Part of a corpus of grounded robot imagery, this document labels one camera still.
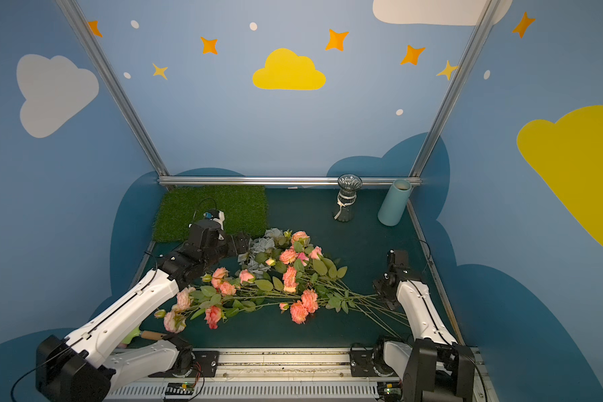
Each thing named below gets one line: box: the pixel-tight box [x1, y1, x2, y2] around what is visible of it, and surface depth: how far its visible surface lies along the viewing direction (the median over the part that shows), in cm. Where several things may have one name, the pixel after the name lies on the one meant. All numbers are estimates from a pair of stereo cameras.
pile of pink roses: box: [155, 228, 413, 333], surface depth 88 cm
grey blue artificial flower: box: [237, 227, 284, 279], surface depth 90 cm
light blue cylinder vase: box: [377, 179, 413, 227], surface depth 101 cm
